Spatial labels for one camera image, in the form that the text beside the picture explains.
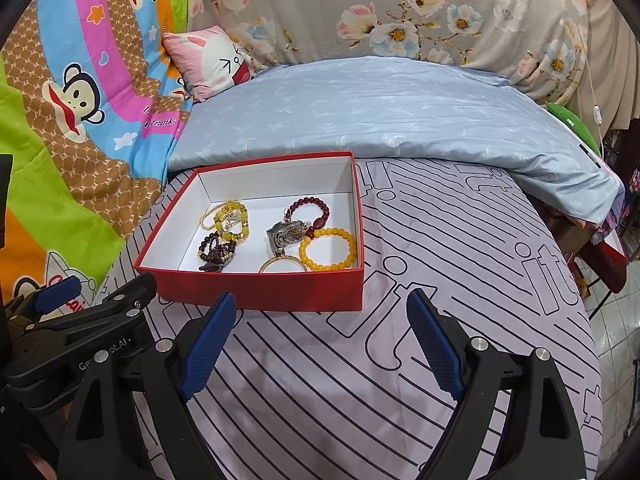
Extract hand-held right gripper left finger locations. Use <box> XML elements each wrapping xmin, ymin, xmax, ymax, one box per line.
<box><xmin>59</xmin><ymin>291</ymin><xmax>237</xmax><ymax>480</ymax></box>

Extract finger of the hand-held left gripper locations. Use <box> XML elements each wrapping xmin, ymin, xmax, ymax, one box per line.
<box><xmin>70</xmin><ymin>272</ymin><xmax>158</xmax><ymax>341</ymax></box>
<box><xmin>0</xmin><ymin>275</ymin><xmax>82</xmax><ymax>326</ymax></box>

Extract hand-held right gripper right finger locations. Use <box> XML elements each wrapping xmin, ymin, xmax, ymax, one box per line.
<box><xmin>406</xmin><ymin>288</ymin><xmax>586</xmax><ymax>480</ymax></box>

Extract red jewelry box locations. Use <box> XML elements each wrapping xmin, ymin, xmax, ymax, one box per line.
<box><xmin>133</xmin><ymin>150</ymin><xmax>364</xmax><ymax>312</ymax></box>

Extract dark garnet bead strand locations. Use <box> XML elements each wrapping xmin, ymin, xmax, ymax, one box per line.
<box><xmin>196</xmin><ymin>234</ymin><xmax>238</xmax><ymax>274</ymax></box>

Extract gold bangle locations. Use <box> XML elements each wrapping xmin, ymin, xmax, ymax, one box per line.
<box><xmin>258</xmin><ymin>255</ymin><xmax>310</xmax><ymax>274</ymax></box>

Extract yellow amber bead necklace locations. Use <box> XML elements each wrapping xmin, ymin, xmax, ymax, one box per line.
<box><xmin>210</xmin><ymin>200</ymin><xmax>252</xmax><ymax>247</ymax></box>

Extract silver wristwatch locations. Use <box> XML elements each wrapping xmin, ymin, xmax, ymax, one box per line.
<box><xmin>265</xmin><ymin>217</ymin><xmax>306</xmax><ymax>257</ymax></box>

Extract yellow bead bracelet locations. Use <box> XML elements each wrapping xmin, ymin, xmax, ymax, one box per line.
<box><xmin>298</xmin><ymin>227</ymin><xmax>359</xmax><ymax>272</ymax></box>

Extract striped bed sheet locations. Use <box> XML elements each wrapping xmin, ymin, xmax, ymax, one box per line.
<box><xmin>95</xmin><ymin>155</ymin><xmax>603</xmax><ymax>480</ymax></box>

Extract cartoon monkey blanket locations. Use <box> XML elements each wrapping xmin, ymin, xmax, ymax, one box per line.
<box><xmin>0</xmin><ymin>0</ymin><xmax>196</xmax><ymax>311</ymax></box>

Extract red object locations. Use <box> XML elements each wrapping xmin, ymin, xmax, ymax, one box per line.
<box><xmin>592</xmin><ymin>237</ymin><xmax>628</xmax><ymax>267</ymax></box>

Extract light blue quilt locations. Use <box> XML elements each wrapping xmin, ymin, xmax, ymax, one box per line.
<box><xmin>165</xmin><ymin>55</ymin><xmax>623</xmax><ymax>226</ymax></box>

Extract pink rabbit pillow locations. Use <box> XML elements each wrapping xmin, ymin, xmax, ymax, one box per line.
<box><xmin>161</xmin><ymin>25</ymin><xmax>258</xmax><ymax>103</ymax></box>

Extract green object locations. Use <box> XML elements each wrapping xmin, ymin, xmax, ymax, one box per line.
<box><xmin>545</xmin><ymin>101</ymin><xmax>601</xmax><ymax>156</ymax></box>

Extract beige curtain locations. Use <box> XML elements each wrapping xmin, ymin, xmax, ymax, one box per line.
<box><xmin>565</xmin><ymin>0</ymin><xmax>640</xmax><ymax>126</ymax></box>

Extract gold bead bracelet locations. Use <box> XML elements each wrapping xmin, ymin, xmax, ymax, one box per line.
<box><xmin>200</xmin><ymin>202</ymin><xmax>231</xmax><ymax>233</ymax></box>

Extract dark red bead bracelet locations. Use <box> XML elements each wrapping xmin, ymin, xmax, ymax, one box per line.
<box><xmin>285</xmin><ymin>197</ymin><xmax>331</xmax><ymax>238</ymax></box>

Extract white cable with switch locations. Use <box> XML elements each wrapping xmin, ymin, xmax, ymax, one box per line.
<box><xmin>582</xmin><ymin>30</ymin><xmax>611</xmax><ymax>161</ymax></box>

